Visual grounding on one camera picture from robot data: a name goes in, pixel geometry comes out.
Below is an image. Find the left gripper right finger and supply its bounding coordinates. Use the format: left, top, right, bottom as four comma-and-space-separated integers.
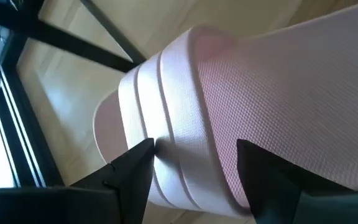
236, 138, 358, 224

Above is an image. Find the pink rubber slide sandal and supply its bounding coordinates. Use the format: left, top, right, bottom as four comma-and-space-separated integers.
92, 0, 358, 219

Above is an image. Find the black aluminium rig frame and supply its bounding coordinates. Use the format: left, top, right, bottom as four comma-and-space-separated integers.
0, 0, 147, 191

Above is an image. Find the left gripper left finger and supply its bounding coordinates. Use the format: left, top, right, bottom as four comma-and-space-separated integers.
69, 138, 156, 224

